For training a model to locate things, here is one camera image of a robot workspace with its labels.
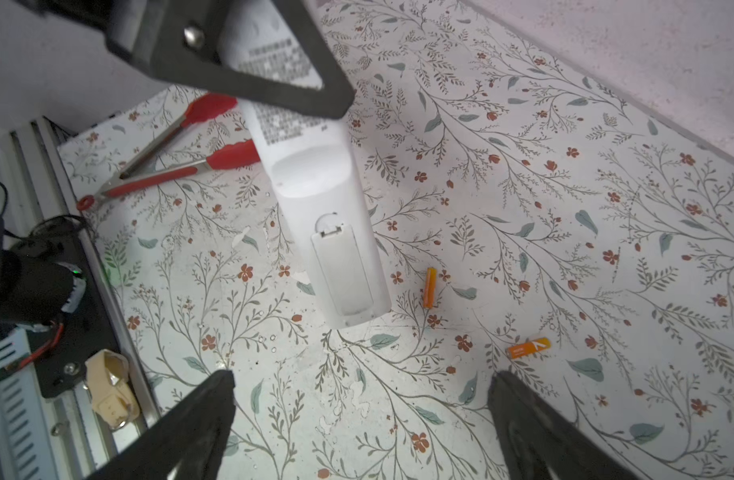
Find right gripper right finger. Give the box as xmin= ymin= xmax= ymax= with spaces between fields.
xmin=488 ymin=371 xmax=635 ymax=479

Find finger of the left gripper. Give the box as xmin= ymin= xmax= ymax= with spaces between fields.
xmin=105 ymin=1 xmax=355 ymax=119

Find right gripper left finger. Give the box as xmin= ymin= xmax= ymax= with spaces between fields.
xmin=90 ymin=370 xmax=236 ymax=480

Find white remote control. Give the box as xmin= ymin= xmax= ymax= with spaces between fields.
xmin=216 ymin=0 xmax=393 ymax=330

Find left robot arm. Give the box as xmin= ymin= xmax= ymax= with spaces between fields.
xmin=0 ymin=1 xmax=354 ymax=328

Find red kitchen tongs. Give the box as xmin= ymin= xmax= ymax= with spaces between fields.
xmin=76 ymin=92 xmax=262 ymax=212

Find orange battery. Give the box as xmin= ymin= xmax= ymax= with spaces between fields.
xmin=507 ymin=337 xmax=551 ymax=360
xmin=422 ymin=267 xmax=437 ymax=309

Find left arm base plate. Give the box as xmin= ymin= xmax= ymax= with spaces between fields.
xmin=0 ymin=235 xmax=119 ymax=399

